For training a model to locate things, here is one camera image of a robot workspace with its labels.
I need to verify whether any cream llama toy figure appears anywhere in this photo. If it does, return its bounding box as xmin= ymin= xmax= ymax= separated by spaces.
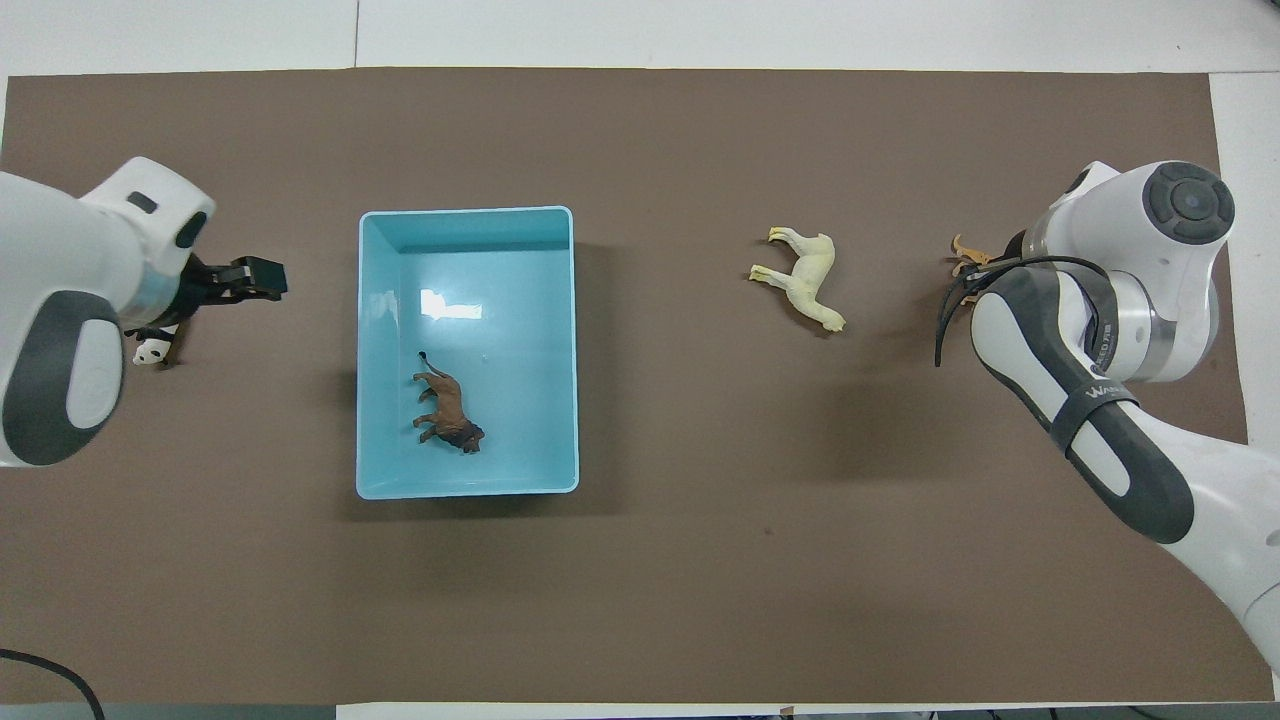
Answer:
xmin=748 ymin=227 xmax=847 ymax=334

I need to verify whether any black and white panda toy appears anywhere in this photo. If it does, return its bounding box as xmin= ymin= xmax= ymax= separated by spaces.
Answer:
xmin=132 ymin=320 xmax=182 ymax=369

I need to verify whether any black loose floor cable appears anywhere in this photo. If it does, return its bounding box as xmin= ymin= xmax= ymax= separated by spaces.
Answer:
xmin=0 ymin=648 xmax=107 ymax=720

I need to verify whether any orange striped tiger toy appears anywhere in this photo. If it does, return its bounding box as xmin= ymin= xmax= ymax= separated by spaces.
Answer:
xmin=949 ymin=233 xmax=997 ymax=304

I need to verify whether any brown paper table mat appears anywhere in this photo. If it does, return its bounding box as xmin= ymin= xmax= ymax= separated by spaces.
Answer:
xmin=0 ymin=67 xmax=1276 ymax=705

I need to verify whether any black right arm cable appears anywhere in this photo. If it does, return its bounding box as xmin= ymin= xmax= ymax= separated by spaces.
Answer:
xmin=934 ymin=255 xmax=1113 ymax=368

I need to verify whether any brown lion toy figure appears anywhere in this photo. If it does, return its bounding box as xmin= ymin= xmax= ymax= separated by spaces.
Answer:
xmin=412 ymin=351 xmax=487 ymax=456

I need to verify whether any light blue plastic storage box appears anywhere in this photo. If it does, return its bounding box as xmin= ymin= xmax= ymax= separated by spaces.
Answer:
xmin=356 ymin=206 xmax=581 ymax=500

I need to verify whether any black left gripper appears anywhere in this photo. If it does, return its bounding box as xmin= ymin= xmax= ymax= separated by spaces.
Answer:
xmin=125 ymin=254 xmax=289 ymax=335

